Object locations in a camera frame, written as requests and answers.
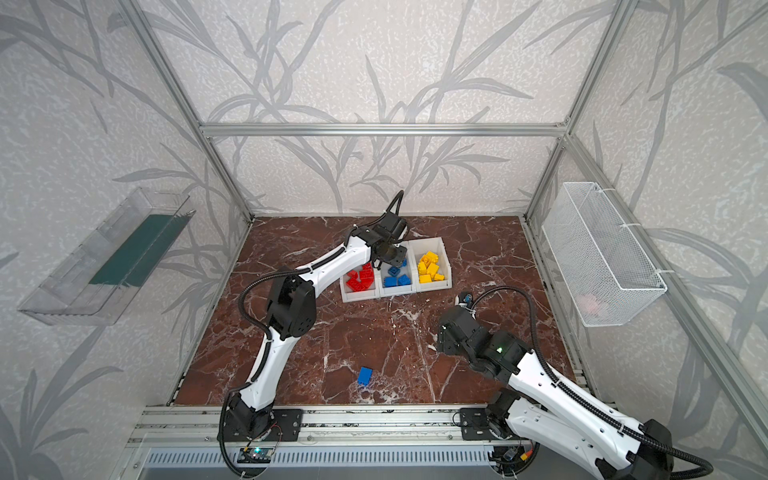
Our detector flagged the red long studded brick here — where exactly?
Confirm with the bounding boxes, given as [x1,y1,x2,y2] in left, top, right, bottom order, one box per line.
[346,279,374,293]

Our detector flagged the blue small brick from stack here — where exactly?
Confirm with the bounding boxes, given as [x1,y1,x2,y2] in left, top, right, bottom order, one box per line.
[357,367,373,386]

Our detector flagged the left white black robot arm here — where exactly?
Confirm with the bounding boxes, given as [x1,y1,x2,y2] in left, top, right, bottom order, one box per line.
[217,210,408,444]

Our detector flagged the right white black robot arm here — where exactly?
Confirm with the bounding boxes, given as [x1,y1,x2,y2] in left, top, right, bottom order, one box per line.
[438,305,714,479]

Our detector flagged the white middle bin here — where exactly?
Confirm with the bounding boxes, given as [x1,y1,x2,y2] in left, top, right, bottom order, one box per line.
[374,241,416,297]

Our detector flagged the white bin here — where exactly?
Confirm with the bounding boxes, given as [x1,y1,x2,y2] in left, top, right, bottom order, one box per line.
[374,241,416,297]
[339,262,380,303]
[408,237,453,293]

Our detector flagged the white left bin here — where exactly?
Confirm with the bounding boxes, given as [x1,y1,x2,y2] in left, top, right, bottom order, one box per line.
[339,262,380,303]

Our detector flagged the white right bin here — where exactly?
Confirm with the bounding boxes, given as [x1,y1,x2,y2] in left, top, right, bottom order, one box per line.
[408,237,453,293]

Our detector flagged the pink object in basket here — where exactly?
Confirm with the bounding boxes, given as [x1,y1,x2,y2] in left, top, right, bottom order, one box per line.
[576,294,607,318]

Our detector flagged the left circuit board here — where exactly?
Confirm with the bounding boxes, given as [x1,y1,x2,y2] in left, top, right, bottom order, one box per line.
[236,447,276,465]

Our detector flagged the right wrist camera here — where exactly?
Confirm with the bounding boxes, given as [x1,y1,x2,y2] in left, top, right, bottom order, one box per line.
[456,292,474,308]

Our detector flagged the white wire mesh basket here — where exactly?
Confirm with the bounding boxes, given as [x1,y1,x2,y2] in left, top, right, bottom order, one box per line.
[542,182,668,327]

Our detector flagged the clear acrylic wall shelf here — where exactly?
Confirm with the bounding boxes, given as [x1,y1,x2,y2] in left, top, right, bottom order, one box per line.
[19,188,196,326]

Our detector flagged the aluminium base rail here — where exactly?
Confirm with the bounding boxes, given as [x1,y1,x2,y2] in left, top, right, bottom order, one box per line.
[127,404,502,448]

